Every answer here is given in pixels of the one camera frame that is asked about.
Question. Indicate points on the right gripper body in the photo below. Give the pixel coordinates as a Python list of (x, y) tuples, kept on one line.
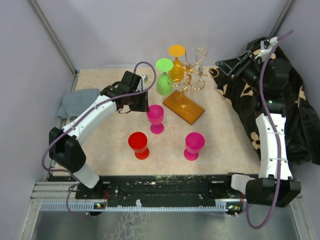
[(250, 74)]

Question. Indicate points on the red plastic wine glass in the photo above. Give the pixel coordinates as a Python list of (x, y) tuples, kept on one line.
[(138, 142)]

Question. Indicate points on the green plastic wine glass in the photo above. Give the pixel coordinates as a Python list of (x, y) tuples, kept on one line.
[(164, 65)]

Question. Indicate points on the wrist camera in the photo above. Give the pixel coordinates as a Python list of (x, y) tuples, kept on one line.
[(143, 81), (267, 45)]

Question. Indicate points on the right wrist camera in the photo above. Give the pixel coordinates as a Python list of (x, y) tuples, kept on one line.
[(267, 45)]

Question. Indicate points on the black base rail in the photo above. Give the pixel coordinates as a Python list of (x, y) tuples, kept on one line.
[(200, 190)]

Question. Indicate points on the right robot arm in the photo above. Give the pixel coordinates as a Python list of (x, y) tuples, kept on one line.
[(275, 184)]

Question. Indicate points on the gold wire wine glass rack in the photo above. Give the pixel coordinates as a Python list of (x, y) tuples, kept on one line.
[(179, 103)]

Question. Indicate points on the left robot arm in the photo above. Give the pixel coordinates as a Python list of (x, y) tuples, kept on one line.
[(66, 143)]

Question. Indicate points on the clear wine glass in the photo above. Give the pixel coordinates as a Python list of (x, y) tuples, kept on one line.
[(200, 54)]

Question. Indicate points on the grey cloth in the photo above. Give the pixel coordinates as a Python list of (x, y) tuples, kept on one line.
[(76, 102)]

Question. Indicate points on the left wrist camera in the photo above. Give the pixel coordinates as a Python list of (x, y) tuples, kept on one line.
[(143, 81)]

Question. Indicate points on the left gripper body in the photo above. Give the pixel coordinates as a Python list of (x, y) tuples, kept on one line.
[(137, 103)]

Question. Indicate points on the magenta wine glass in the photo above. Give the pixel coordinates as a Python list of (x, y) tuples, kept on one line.
[(156, 116), (194, 143)]

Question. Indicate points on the magenta wine glass front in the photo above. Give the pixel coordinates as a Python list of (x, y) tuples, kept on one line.
[(194, 143)]

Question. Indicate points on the orange plastic wine glass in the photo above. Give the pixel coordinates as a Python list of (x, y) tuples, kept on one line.
[(177, 72)]

